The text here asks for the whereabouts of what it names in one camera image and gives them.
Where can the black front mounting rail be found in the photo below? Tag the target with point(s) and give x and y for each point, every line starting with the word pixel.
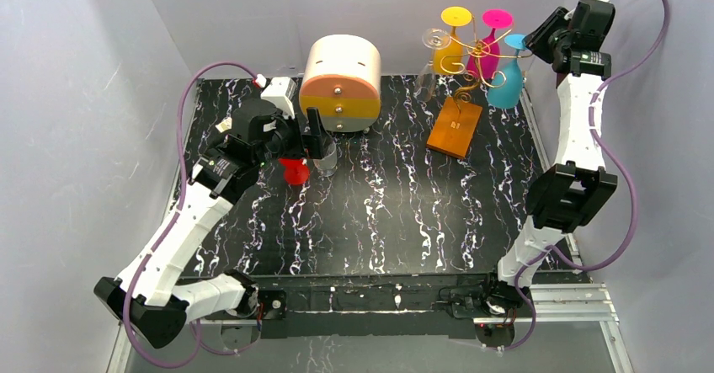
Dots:
pixel 460 305

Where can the wooden rack base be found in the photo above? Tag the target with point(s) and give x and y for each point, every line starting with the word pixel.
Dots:
pixel 454 128

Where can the clear wine glass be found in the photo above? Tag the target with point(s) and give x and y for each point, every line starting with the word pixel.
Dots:
pixel 326 167
pixel 436 40

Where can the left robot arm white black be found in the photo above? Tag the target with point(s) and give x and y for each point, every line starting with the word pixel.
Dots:
pixel 146 295

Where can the clear wine glass front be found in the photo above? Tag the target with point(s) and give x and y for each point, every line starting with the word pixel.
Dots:
pixel 326 167

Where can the blue wine glass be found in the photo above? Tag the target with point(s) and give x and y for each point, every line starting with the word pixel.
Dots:
pixel 508 80

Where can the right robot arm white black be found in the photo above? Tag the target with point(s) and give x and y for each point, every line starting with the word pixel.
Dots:
pixel 573 190

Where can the red wine glass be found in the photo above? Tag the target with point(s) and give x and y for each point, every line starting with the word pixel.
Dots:
pixel 296 172

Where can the white red small box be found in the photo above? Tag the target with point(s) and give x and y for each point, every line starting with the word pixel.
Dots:
pixel 225 125

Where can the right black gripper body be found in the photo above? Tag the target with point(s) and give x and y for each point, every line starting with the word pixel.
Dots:
pixel 546 33

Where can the yellow wine glass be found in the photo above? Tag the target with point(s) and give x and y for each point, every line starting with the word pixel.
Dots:
pixel 448 60

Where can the clear wine glass rear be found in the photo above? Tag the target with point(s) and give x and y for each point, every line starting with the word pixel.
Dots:
pixel 436 40

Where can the gold wire glass rack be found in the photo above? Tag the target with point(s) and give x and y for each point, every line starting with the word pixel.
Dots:
pixel 463 95

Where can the round pastel drawer cabinet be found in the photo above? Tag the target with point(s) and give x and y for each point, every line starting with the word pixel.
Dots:
pixel 342 81

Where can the magenta wine glass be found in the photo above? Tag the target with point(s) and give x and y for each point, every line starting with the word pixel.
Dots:
pixel 486 63

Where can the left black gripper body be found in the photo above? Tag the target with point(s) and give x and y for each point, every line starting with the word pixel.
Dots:
pixel 301 140

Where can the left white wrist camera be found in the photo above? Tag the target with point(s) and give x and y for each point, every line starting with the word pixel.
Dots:
pixel 279 91

